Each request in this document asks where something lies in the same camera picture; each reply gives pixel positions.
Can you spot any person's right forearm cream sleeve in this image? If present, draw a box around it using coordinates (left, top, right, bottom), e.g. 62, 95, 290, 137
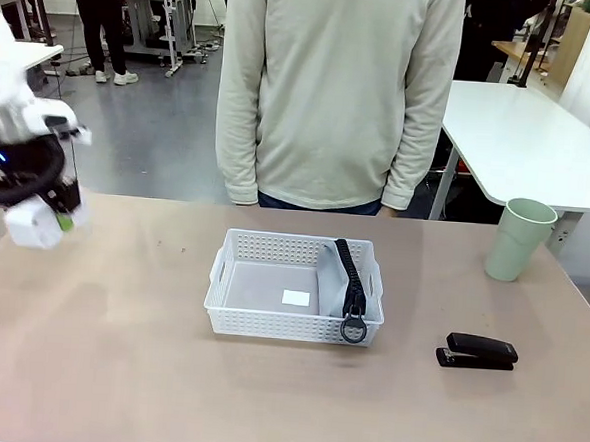
210, 70, 267, 206

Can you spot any wooden top desk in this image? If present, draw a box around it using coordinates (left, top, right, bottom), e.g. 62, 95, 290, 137
489, 39, 567, 88

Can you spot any white rectangular box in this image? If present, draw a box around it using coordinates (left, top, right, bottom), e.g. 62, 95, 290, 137
3, 193, 95, 254

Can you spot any person's left forearm cream sleeve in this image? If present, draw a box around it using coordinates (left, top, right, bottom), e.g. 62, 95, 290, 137
380, 80, 453, 214

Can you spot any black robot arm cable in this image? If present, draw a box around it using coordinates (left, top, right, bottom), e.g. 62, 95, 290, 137
0, 132, 69, 211

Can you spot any black floor cable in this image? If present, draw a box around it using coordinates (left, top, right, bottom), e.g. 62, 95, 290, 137
50, 65, 85, 179

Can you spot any bystander in dark clothes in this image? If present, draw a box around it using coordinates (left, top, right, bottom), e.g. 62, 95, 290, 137
452, 0, 543, 88

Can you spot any white perforated plastic basket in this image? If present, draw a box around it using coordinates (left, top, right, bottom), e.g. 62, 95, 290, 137
201, 227, 390, 350

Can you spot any white paper label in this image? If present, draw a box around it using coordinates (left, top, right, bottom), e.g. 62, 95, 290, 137
281, 288, 314, 308

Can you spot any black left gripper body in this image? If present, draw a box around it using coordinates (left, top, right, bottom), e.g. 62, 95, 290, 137
43, 176, 85, 216

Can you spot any bystander in black, white shoes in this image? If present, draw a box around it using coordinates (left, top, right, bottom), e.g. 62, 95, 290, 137
61, 0, 144, 88

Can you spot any black metal stand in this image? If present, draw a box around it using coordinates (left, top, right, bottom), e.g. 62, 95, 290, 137
19, 0, 60, 47

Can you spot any large white side table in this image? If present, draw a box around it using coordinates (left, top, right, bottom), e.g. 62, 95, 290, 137
427, 78, 590, 231

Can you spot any black stapler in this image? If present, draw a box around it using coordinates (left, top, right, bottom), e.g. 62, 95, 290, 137
434, 331, 520, 373

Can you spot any pale green plastic cup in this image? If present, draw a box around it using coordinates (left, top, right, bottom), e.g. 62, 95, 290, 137
483, 195, 561, 286

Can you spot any black clamp pole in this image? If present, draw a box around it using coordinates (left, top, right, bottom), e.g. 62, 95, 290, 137
514, 0, 559, 92

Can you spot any person in cream sweater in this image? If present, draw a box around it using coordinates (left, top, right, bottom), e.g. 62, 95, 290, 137
210, 0, 468, 222

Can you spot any small white side table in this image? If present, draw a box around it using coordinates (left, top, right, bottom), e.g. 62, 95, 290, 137
12, 41, 65, 88

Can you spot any grey workbench with metal legs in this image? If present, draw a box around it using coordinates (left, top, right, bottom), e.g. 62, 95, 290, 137
117, 0, 202, 80

